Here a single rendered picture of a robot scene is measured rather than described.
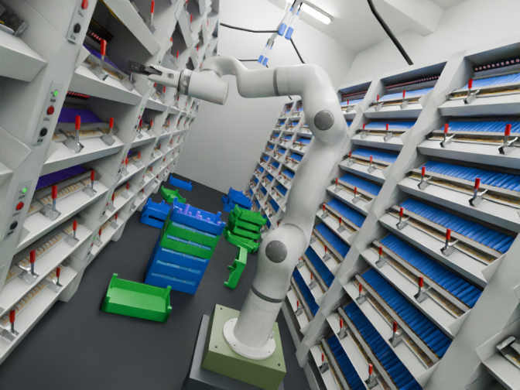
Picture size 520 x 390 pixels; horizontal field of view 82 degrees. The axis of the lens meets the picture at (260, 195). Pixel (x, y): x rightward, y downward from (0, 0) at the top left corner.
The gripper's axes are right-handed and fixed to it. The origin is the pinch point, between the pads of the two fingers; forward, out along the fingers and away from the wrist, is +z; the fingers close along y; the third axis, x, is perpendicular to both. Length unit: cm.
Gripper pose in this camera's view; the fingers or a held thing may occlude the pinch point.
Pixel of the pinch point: (135, 67)
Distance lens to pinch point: 117.1
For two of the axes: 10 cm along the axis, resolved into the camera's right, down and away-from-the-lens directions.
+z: -9.6, -2.1, -2.0
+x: 2.5, -9.5, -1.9
